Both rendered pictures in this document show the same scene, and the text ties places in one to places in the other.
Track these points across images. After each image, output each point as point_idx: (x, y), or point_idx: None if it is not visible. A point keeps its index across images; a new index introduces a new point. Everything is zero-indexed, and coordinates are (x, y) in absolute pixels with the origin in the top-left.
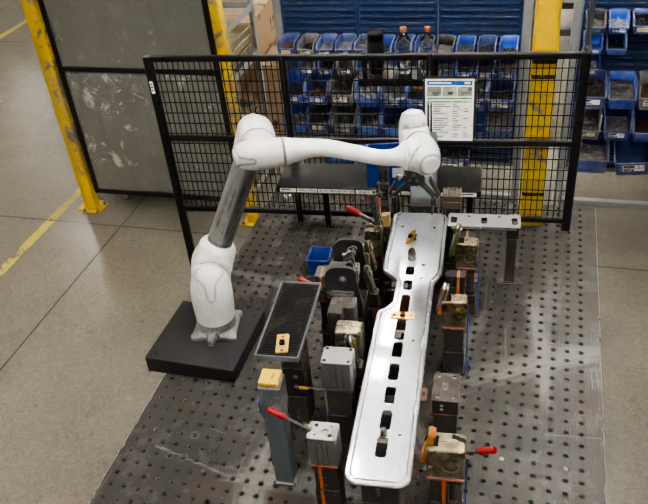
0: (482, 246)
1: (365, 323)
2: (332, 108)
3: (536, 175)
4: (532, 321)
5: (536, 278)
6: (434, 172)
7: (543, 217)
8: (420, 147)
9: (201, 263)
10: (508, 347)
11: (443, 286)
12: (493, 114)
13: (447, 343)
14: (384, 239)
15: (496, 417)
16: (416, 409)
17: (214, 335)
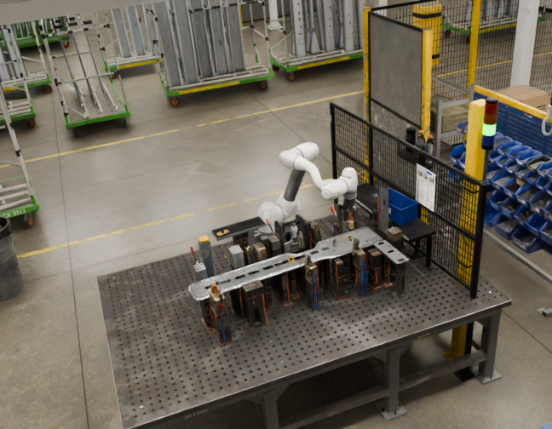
0: (419, 277)
1: None
2: (385, 162)
3: (463, 252)
4: (375, 316)
5: (412, 304)
6: (329, 199)
7: (462, 282)
8: (327, 184)
9: (276, 203)
10: (346, 316)
11: (306, 254)
12: (444, 201)
13: (307, 288)
14: None
15: (295, 330)
16: (237, 286)
17: (259, 234)
